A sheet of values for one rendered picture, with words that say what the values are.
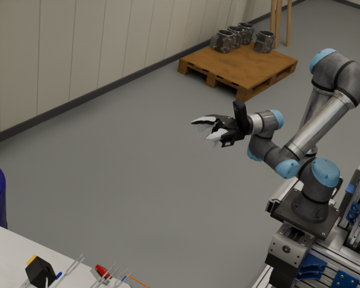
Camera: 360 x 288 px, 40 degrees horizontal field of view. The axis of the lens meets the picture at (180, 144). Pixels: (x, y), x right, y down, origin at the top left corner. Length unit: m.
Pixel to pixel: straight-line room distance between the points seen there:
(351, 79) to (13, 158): 2.90
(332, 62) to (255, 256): 2.00
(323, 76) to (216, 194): 2.27
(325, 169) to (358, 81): 0.38
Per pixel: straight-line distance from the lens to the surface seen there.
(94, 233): 3.47
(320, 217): 2.10
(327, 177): 1.99
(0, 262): 1.26
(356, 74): 1.85
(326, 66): 1.90
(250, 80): 5.66
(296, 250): 2.03
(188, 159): 4.34
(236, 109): 1.65
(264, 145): 1.82
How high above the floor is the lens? 2.39
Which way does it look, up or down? 32 degrees down
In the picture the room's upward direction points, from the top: 12 degrees clockwise
